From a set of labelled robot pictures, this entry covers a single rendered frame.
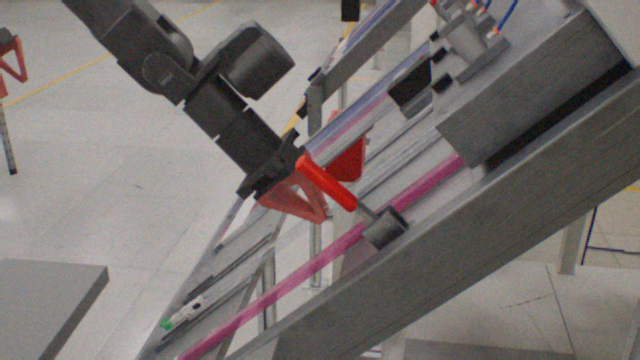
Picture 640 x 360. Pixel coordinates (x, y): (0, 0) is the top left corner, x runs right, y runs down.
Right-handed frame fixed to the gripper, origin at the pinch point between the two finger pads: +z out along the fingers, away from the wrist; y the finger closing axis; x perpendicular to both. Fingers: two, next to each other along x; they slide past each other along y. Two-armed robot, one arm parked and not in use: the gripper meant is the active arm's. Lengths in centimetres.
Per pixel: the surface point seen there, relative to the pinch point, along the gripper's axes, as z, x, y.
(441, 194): 1.1, -16.5, -14.2
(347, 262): 1.2, -5.6, -14.4
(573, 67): -2.0, -30.8, -17.1
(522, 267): 48, -2, 46
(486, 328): 41.9, 4.8, 24.6
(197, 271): 0.1, 32.4, 17.6
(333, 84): 4, 25, 124
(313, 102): 4, 33, 119
